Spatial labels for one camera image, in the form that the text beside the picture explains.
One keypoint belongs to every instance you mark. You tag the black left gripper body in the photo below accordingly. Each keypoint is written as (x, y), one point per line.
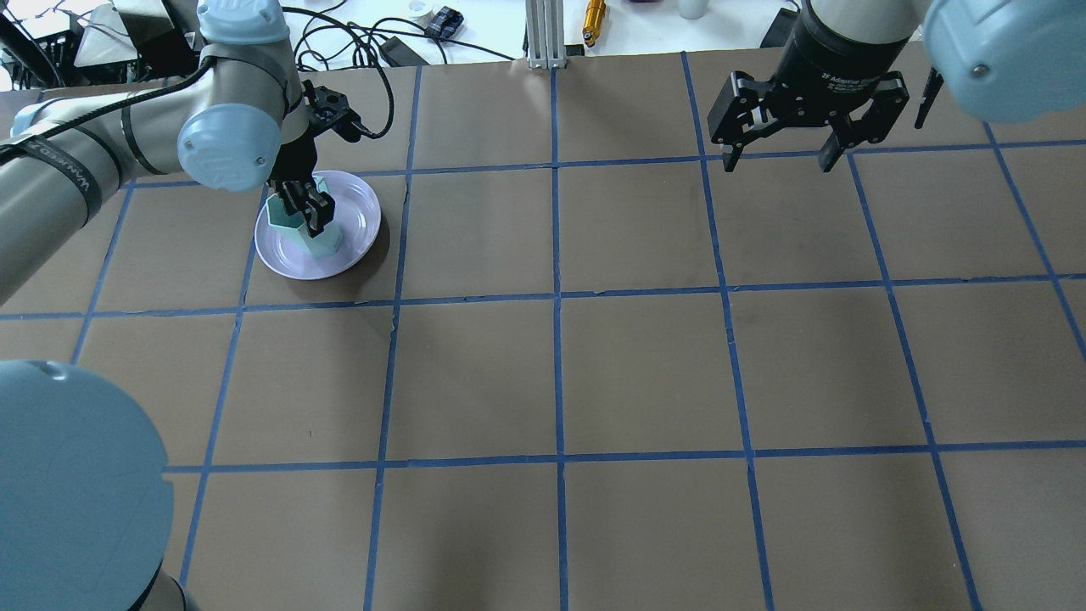
(292, 161)

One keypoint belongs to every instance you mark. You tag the mint green faceted cup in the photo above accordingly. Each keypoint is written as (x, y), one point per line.
(281, 229)

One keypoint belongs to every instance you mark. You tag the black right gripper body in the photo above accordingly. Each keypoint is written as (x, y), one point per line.
(827, 58)

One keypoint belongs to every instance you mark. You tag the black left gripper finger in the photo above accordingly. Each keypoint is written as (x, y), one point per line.
(317, 208)
(293, 196)

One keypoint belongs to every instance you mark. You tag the orange cylindrical tool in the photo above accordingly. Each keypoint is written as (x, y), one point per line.
(595, 13)

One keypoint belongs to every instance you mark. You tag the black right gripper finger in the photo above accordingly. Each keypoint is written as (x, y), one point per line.
(744, 112)
(887, 101)

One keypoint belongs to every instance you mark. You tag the black power adapter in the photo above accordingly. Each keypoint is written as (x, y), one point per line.
(396, 53)

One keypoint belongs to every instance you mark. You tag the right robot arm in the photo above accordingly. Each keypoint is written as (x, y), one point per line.
(1001, 61)

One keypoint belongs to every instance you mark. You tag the aluminium frame post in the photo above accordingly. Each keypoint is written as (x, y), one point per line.
(545, 30)

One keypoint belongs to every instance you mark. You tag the lavender plate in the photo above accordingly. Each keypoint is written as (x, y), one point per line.
(358, 213)

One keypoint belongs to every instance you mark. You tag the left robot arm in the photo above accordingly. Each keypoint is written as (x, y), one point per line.
(87, 512)

